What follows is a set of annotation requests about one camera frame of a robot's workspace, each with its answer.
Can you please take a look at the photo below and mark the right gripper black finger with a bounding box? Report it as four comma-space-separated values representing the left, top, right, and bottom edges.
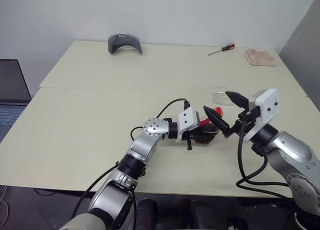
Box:
224, 90, 250, 110
203, 105, 237, 140

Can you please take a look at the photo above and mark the gray baseball cap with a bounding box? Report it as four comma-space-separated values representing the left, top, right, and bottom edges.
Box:
107, 33, 144, 55

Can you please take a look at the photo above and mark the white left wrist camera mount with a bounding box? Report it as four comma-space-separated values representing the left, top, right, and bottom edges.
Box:
174, 107, 201, 143

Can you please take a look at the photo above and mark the beige folded cloth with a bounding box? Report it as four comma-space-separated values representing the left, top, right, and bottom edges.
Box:
244, 48, 278, 67

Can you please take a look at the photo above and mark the glass of dark liquid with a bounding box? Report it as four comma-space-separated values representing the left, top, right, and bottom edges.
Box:
193, 106, 225, 146

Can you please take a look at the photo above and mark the dark rounded shape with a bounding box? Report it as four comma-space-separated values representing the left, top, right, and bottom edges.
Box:
189, 198, 221, 230
134, 197, 158, 230

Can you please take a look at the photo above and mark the gray partition panel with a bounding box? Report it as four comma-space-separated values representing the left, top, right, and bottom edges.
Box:
278, 0, 320, 116

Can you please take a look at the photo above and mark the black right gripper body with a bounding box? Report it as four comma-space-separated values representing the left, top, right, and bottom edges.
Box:
233, 106, 261, 135

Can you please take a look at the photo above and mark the dark gray laptop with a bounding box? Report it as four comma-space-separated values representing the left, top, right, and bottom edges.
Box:
0, 59, 33, 141

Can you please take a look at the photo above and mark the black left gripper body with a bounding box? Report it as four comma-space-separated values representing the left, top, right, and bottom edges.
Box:
184, 126, 205, 142

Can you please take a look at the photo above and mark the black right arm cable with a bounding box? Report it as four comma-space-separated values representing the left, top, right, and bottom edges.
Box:
236, 119, 295, 198

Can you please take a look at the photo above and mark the red black handled screwdriver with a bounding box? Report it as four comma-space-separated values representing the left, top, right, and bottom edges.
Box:
208, 42, 236, 57

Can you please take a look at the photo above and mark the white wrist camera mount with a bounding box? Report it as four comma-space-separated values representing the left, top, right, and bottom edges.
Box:
243, 88, 280, 143
174, 107, 201, 143

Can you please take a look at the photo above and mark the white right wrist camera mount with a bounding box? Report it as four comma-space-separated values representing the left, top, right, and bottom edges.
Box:
243, 88, 280, 143

